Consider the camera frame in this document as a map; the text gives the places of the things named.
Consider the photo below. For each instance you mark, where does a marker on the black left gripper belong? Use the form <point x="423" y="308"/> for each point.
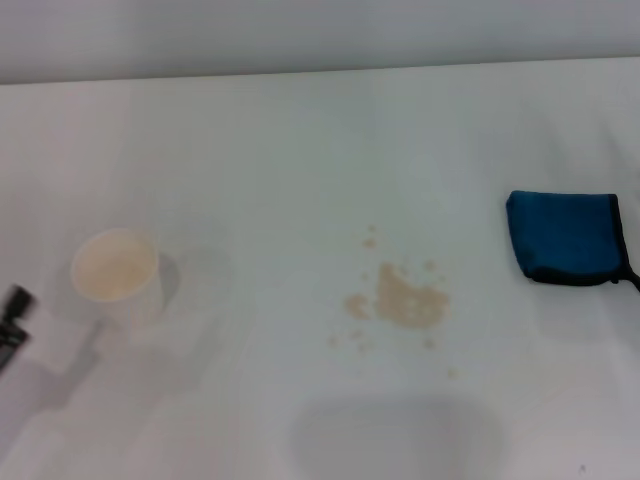
<point x="10" y="345"/>

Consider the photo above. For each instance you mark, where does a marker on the white paper cup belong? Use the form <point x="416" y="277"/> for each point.
<point x="112" y="272"/>

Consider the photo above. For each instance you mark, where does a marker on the blue rag with black trim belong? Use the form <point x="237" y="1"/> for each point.
<point x="560" y="235"/>

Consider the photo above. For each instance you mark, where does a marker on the brown water stain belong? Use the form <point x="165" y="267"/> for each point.
<point x="405" y="302"/>

